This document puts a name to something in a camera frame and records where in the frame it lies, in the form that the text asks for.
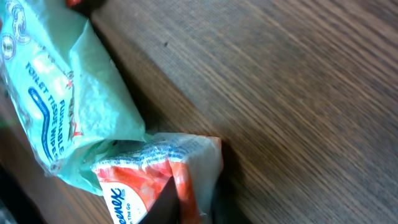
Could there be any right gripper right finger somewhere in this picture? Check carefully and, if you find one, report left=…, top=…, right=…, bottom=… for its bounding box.
left=211, top=174, right=252, bottom=224

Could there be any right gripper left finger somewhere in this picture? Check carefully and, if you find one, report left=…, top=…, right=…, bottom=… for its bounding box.
left=139, top=177, right=180, bottom=224

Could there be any red white snack packet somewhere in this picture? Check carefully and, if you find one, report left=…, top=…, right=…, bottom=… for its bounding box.
left=91, top=133, right=223, bottom=223

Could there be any teal tissue packet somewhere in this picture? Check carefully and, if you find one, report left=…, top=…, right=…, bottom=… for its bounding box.
left=1, top=0, right=146, bottom=195

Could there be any red stick packet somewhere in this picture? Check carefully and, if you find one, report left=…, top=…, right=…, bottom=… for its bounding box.
left=65, top=0, right=81, bottom=7

